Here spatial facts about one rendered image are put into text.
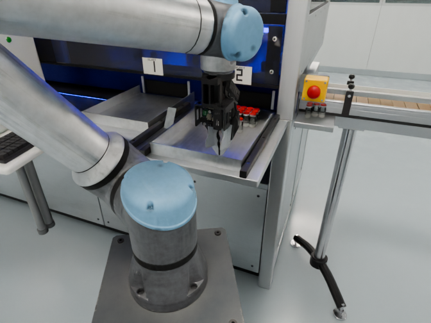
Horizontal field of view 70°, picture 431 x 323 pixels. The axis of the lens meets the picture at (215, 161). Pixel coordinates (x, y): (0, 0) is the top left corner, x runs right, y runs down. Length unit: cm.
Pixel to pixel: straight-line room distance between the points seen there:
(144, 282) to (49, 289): 126
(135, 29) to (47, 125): 20
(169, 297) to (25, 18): 45
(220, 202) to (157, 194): 90
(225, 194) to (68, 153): 89
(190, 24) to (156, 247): 33
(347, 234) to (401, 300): 44
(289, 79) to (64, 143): 74
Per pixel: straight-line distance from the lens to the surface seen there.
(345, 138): 125
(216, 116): 66
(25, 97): 48
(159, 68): 120
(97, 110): 118
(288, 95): 105
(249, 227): 138
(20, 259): 203
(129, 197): 47
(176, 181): 49
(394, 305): 177
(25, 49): 148
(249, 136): 95
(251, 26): 46
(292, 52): 102
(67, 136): 51
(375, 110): 117
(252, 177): 74
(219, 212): 138
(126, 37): 38
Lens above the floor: 128
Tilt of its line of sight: 30 degrees down
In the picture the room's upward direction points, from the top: straight up
